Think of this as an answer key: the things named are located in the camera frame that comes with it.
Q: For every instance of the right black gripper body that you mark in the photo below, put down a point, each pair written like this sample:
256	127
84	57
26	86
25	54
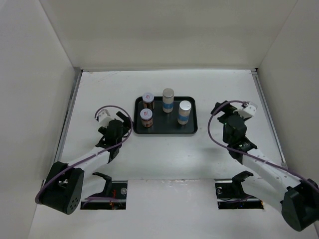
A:
224	119

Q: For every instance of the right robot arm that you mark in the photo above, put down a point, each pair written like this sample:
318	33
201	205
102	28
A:
293	196

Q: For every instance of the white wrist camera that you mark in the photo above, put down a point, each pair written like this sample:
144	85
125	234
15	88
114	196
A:
103	117
248	110

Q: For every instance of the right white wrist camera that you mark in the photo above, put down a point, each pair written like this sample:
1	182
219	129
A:
248	110

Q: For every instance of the black plastic tray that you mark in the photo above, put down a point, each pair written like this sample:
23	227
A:
165	123

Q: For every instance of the brown sauce jar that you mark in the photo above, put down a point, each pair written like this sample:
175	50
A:
148	101
146	116

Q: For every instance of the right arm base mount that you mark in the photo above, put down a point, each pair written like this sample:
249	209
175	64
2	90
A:
231	196

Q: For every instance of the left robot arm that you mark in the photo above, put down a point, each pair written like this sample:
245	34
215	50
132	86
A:
79	184

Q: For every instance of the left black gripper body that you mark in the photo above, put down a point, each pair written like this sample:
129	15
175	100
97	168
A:
124	132

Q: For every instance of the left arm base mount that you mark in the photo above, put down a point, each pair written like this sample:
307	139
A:
101	192

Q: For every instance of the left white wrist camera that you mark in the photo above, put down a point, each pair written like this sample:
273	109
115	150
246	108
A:
103	117

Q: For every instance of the blue-label shaker bottle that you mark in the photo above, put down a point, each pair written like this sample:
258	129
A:
167	100
184	112

